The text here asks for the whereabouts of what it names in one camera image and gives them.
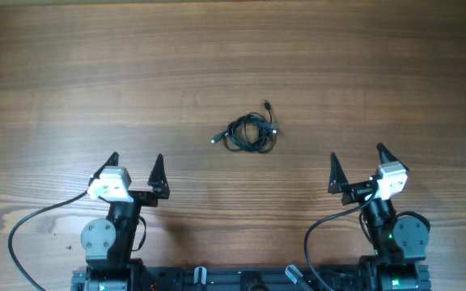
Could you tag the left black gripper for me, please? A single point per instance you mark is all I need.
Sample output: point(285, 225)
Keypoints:
point(156, 181)

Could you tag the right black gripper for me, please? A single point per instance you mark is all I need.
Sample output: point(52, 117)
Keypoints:
point(339, 183)

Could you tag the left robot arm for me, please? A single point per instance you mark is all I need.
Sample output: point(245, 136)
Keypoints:
point(108, 242)

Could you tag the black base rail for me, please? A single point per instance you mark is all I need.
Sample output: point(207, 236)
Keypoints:
point(253, 279)

